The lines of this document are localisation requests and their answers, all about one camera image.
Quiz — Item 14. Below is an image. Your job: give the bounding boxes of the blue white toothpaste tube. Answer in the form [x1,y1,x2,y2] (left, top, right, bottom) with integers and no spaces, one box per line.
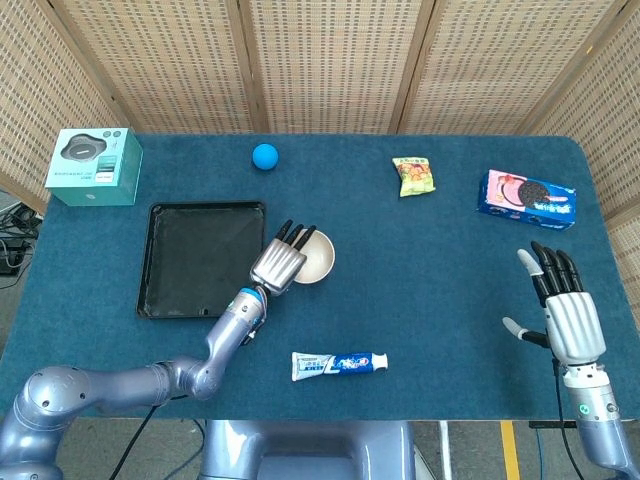
[291,351,390,383]

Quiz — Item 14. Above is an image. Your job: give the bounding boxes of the teal product box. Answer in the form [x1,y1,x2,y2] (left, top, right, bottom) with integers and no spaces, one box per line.
[44,127,144,207]

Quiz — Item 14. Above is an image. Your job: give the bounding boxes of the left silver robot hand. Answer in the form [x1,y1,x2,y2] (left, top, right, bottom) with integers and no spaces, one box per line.
[249,219,318,297]

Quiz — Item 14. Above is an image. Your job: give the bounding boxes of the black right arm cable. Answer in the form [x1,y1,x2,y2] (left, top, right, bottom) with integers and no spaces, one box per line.
[552,357,584,480]

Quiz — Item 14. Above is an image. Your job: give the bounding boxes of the black plastic tray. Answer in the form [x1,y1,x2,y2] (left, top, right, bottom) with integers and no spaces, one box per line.
[136,200,267,320]

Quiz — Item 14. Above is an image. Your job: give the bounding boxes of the black floor cables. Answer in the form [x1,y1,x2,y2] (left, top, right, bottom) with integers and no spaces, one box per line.
[0,199,44,276]

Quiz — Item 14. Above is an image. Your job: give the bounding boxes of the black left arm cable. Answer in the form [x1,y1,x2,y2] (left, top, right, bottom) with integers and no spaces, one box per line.
[109,394,207,480]

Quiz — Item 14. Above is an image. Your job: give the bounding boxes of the woven wooden folding screen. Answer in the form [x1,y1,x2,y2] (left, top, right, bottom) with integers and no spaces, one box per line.
[0,0,640,321]

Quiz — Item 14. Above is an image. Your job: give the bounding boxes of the blue table cloth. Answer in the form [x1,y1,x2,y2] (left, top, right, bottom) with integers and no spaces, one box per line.
[0,132,619,421]

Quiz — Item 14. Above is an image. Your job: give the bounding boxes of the blue-grey robot torso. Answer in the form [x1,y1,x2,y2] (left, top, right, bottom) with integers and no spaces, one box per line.
[199,419,416,480]

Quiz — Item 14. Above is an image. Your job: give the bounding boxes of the beige bowl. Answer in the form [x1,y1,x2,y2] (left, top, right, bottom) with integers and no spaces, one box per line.
[292,230,336,285]

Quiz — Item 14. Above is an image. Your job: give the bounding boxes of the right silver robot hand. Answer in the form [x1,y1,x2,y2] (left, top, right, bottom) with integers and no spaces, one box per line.
[502,241,608,365]

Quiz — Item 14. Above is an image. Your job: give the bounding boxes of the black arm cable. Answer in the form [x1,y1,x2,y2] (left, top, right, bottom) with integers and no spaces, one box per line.
[109,394,207,480]
[552,357,584,480]

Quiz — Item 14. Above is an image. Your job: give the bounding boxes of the blue cable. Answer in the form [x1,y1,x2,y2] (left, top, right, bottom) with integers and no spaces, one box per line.
[535,428,547,480]

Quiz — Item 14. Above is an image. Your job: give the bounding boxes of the blue cookie box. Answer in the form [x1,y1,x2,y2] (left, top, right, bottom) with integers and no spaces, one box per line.
[477,169,577,231]

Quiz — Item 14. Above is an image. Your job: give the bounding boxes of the green yellow snack packet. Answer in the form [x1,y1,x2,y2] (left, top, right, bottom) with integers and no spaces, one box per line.
[391,156,436,198]

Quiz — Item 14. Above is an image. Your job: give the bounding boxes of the blue ball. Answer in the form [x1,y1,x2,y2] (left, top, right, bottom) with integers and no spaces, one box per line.
[251,143,280,171]

